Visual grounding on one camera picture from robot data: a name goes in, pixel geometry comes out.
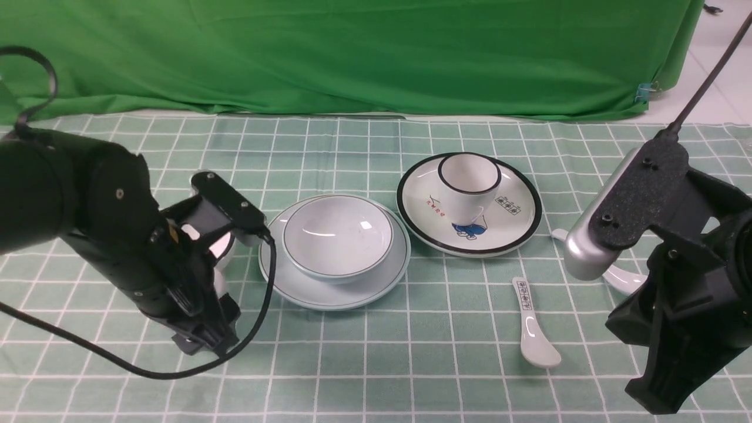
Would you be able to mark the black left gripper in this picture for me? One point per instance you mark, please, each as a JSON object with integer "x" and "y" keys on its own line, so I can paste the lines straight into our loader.
{"x": 161, "y": 270}

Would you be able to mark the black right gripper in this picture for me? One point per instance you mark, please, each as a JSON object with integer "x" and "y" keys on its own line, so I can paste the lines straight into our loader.
{"x": 694, "y": 314}

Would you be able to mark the plain white spoon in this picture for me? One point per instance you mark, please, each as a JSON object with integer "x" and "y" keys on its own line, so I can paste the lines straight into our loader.
{"x": 623, "y": 281}

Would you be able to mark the pale green bowl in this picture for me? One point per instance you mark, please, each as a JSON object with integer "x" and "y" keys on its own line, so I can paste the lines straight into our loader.
{"x": 337, "y": 239}

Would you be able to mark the pale green cup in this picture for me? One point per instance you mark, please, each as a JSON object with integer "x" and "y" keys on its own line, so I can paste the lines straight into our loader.
{"x": 220, "y": 284}

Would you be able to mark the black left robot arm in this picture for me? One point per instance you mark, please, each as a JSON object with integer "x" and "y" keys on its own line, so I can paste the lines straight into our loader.
{"x": 96, "y": 196}

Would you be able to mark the black rimmed white bowl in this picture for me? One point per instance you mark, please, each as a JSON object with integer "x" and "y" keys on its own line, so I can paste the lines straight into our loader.
{"x": 223, "y": 249}

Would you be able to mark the pale green plate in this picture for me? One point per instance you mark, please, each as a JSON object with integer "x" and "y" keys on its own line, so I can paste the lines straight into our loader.
{"x": 304, "y": 291}

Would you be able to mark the white spoon with print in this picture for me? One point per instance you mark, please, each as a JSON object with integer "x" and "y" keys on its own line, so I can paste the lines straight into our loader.
{"x": 535, "y": 346}

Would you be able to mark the green checkered tablecloth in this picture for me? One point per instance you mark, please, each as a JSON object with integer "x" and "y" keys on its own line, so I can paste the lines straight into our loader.
{"x": 443, "y": 346}

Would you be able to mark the black rimmed cartoon plate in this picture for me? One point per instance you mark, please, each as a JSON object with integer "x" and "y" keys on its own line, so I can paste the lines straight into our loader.
{"x": 509, "y": 222}

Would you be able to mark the blue binder clip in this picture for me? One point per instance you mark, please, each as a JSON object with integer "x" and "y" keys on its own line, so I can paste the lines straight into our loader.
{"x": 643, "y": 93}

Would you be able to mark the black rimmed white cup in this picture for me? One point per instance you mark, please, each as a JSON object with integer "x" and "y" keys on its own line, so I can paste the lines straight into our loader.
{"x": 467, "y": 185}

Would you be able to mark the dark object on floor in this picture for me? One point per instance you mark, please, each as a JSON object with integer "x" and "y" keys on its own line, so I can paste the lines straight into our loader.
{"x": 712, "y": 10}

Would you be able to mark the green backdrop cloth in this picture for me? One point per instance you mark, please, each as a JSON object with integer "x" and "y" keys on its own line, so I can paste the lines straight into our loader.
{"x": 542, "y": 60}

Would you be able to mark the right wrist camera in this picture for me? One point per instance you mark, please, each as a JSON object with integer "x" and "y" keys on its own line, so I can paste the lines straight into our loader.
{"x": 633, "y": 198}

